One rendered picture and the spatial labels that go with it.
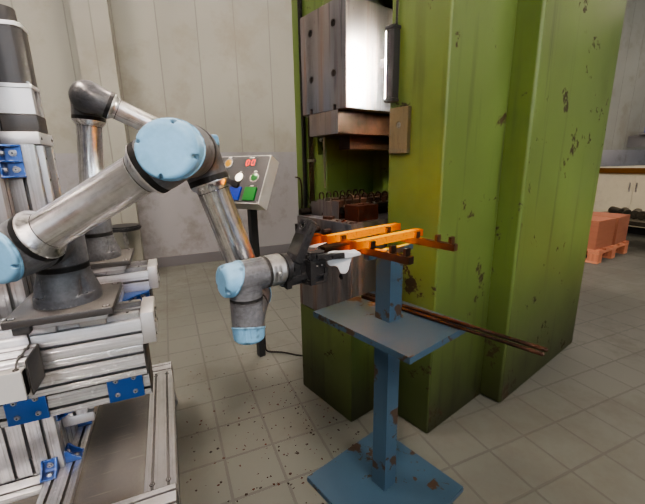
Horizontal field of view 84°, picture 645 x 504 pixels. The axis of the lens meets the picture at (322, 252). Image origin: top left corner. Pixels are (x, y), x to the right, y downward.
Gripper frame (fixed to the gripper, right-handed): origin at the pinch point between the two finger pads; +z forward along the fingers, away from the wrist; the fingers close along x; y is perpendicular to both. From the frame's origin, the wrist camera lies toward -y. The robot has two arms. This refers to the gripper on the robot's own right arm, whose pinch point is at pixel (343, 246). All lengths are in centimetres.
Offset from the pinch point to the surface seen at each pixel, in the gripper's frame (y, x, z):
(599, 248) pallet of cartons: 77, -44, 427
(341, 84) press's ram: -52, -44, 39
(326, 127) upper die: -37, -54, 39
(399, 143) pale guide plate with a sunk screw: -29, -24, 51
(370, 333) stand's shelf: 26.3, 4.3, 6.7
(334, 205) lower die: -4, -49, 39
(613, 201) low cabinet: 45, -90, 655
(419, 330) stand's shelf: 26.3, 12.4, 19.0
